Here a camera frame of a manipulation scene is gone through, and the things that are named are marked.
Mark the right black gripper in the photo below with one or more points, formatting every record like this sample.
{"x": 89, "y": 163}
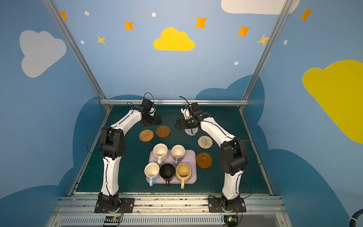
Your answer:
{"x": 184, "y": 123}

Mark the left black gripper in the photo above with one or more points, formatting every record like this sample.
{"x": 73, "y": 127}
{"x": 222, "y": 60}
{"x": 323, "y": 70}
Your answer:
{"x": 151, "y": 120}

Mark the grey woven coaster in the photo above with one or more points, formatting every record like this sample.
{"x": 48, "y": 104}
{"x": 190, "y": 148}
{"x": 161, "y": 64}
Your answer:
{"x": 192, "y": 132}

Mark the white multicolour woven coaster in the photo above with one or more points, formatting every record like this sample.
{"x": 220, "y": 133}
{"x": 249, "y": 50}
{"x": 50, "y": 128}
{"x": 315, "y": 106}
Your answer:
{"x": 205, "y": 142}

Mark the dark brown wooden coaster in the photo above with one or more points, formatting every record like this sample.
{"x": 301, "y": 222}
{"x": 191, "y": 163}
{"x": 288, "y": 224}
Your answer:
{"x": 163, "y": 131}

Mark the woven cork coaster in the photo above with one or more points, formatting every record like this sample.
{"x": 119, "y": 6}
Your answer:
{"x": 146, "y": 135}

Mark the white mug lilac handle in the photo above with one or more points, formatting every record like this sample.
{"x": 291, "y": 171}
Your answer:
{"x": 178, "y": 152}

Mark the cream mug white handle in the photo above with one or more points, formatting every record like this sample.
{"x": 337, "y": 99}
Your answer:
{"x": 161, "y": 152}

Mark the brown wooden saucer coaster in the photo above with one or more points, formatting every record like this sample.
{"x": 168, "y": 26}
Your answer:
{"x": 204, "y": 160}

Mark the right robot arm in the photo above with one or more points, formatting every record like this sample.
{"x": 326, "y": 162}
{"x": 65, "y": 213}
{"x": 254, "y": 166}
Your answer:
{"x": 233, "y": 153}

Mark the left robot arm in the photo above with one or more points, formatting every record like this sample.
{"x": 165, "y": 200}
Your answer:
{"x": 113, "y": 147}

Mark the rear aluminium crossbar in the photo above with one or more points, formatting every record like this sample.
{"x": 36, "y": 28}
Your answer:
{"x": 170, "y": 102}

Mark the tan yellow mug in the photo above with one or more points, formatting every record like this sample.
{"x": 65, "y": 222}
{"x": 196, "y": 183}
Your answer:
{"x": 183, "y": 174}

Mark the black mug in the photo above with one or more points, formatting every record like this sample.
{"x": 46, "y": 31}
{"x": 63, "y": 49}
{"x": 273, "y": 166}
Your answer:
{"x": 167, "y": 172}

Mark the right green circuit board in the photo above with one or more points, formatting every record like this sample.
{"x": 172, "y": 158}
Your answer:
{"x": 230, "y": 221}

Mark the green circuit board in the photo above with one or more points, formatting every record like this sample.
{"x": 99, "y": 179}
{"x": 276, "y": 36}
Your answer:
{"x": 112, "y": 221}
{"x": 230, "y": 221}

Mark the left green circuit board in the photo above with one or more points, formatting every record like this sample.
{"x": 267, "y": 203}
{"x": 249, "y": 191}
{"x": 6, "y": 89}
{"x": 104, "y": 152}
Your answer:
{"x": 112, "y": 221}

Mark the cream mug blue handle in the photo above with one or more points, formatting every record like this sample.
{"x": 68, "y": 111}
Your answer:
{"x": 152, "y": 172}

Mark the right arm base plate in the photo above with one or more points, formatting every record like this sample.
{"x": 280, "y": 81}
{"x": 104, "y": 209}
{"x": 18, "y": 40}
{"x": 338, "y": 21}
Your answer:
{"x": 215, "y": 205}

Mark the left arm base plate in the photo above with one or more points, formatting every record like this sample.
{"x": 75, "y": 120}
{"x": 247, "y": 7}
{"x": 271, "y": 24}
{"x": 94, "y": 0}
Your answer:
{"x": 126, "y": 205}

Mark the aluminium front rail frame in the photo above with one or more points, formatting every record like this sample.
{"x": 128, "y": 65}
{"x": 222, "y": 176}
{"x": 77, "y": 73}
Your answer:
{"x": 170, "y": 210}

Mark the right aluminium frame post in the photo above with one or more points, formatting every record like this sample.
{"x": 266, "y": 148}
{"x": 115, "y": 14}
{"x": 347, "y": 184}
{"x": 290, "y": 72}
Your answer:
{"x": 276, "y": 30}

